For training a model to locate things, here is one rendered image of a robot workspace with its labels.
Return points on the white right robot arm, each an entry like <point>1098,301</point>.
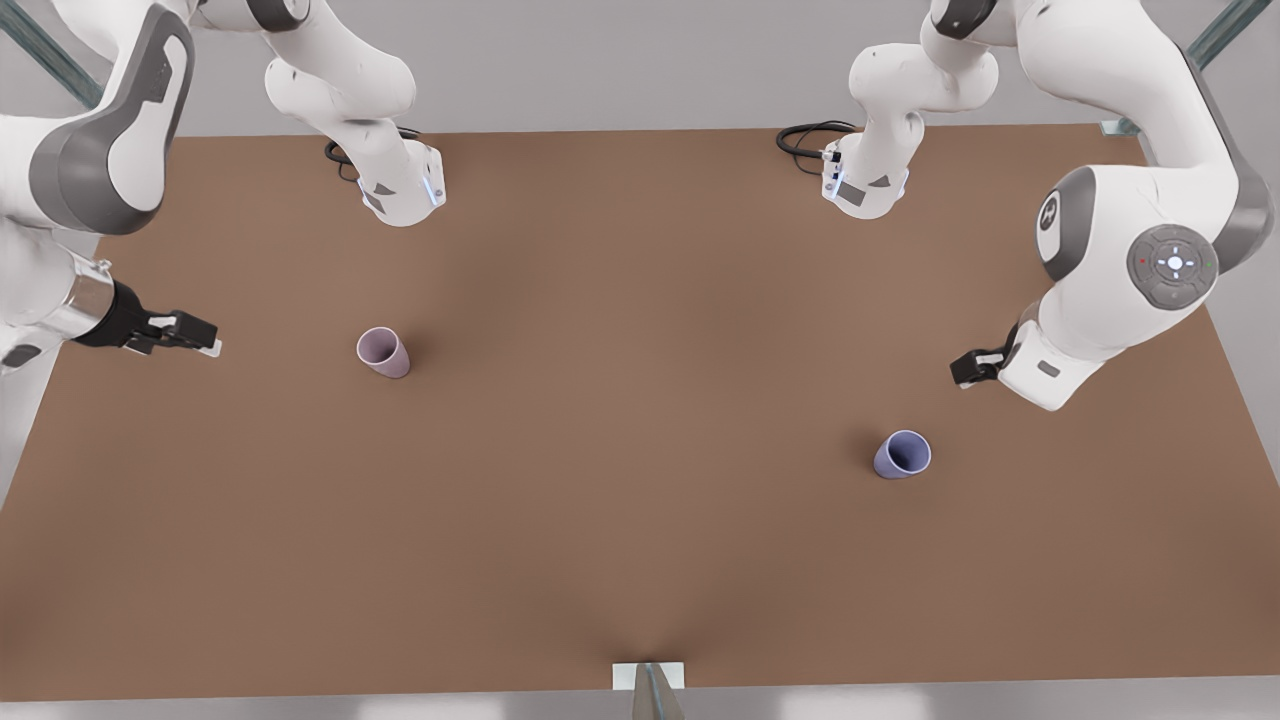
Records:
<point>110,150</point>

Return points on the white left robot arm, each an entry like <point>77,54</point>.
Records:
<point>1130,230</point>

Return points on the purple cup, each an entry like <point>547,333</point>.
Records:
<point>902,454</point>

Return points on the pink cup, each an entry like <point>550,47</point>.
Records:
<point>384,351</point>

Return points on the silver frame post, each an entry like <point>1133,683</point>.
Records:
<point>652,692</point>
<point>50,55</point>
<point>1215,35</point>

